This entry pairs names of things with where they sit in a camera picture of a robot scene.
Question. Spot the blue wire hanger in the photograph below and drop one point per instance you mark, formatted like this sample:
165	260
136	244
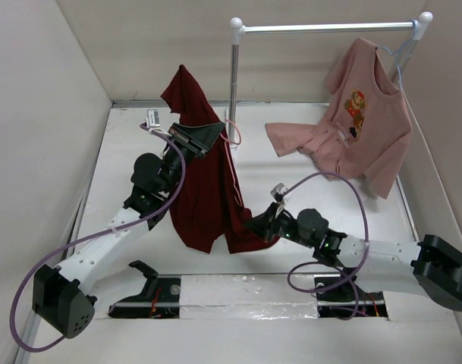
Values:
403	53

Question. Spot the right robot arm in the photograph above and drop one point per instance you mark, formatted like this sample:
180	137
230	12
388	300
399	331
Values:
430	268

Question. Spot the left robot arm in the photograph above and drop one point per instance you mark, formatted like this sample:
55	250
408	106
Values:
61	295

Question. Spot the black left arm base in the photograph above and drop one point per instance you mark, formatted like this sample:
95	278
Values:
158	299

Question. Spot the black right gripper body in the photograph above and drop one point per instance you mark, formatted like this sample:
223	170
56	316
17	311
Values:
288	227

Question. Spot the pink printed t shirt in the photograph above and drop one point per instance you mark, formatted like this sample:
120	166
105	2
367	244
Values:
366	129

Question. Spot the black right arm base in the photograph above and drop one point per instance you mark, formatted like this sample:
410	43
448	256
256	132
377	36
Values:
339	303

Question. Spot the dark red t shirt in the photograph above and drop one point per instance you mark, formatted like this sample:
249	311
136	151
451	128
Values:
205	208

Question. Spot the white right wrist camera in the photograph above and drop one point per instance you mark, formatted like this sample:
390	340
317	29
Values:
278	193

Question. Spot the pink wire hanger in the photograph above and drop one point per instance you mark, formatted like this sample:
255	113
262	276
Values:
229	143

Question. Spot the white metal clothes rack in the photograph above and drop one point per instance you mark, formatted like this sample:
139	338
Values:
239	30

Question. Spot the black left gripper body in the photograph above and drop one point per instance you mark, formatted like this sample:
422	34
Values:
172	158

